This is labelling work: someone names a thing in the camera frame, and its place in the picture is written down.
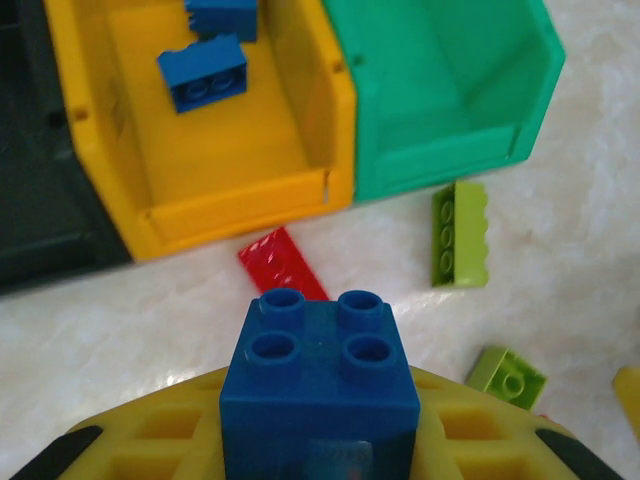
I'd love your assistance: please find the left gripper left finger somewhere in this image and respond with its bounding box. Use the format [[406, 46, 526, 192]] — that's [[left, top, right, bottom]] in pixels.
[[14, 367, 226, 480]]

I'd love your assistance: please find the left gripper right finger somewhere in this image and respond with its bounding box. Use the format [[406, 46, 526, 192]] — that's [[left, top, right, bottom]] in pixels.
[[409, 367, 626, 480]]

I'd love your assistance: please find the lime green small lego brick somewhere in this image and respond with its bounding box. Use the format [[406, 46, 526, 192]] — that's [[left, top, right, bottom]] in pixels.
[[467, 347, 549, 412]]

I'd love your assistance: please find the blue square lego brick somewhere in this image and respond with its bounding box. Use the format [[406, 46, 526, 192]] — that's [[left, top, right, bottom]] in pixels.
[[218, 288, 421, 480]]

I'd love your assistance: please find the lime green long lego brick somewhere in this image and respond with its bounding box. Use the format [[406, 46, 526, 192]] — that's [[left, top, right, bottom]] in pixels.
[[430, 182, 491, 290]]

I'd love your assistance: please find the red lego brick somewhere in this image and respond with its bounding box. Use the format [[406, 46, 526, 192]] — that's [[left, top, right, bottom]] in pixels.
[[237, 226, 331, 303]]

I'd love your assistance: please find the black plastic bin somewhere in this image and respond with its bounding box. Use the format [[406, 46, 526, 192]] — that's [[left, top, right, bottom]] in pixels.
[[0, 0, 136, 296]]

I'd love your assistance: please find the yellow plastic bin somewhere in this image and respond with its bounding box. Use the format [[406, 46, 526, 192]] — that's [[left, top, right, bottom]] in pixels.
[[42, 0, 359, 261]]

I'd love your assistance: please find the green plastic bin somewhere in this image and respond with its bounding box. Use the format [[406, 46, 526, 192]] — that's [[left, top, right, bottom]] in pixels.
[[319, 0, 567, 204]]

